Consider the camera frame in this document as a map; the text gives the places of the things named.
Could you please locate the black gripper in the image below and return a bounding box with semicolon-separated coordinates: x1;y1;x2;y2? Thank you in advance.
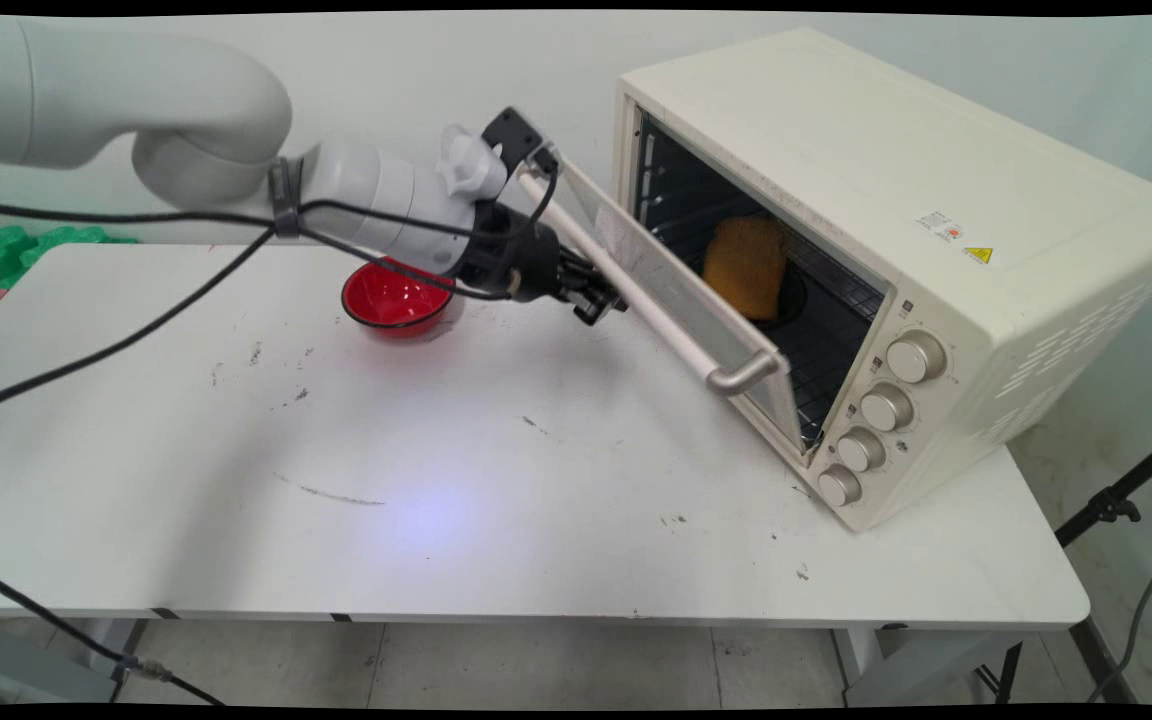
459;203;629;328

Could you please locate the cream toaster oven body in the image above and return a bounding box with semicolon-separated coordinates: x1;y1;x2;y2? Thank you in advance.
606;28;1152;533

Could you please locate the white label sticker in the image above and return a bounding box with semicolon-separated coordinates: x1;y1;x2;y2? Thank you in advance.
915;209;966;245

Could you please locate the black tripod stand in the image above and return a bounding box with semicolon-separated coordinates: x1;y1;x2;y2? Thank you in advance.
976;428;1152;706

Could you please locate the black round plate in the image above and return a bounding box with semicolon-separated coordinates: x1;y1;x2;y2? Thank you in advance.
686;255;808;333

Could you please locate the red bowl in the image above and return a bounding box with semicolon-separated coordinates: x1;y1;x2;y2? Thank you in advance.
341;257;458;339

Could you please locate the grey hanging cable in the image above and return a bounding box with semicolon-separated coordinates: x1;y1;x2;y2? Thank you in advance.
1086;455;1152;703

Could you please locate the black cable with inline connector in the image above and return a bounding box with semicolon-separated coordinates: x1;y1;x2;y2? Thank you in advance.
0;563;229;707

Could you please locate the black cable strap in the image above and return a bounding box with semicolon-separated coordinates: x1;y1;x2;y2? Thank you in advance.
268;156;305;239

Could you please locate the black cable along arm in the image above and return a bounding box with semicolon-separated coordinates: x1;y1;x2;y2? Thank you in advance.
0;150;562;301

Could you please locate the white table leg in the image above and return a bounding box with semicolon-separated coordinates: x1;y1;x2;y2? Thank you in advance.
0;617;149;706
829;625;1029;707

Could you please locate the toasted bread slice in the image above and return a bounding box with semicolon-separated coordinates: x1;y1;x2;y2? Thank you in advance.
701;215;793;323

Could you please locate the silver oven knob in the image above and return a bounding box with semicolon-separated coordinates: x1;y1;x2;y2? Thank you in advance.
859;383;915;433
836;427;887;474
817;464;863;508
885;331;948;385

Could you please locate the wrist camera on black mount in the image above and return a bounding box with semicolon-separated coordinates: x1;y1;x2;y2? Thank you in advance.
480;106;564;183

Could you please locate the cream glass oven door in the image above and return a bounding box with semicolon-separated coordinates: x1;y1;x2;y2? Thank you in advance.
515;158;809;458

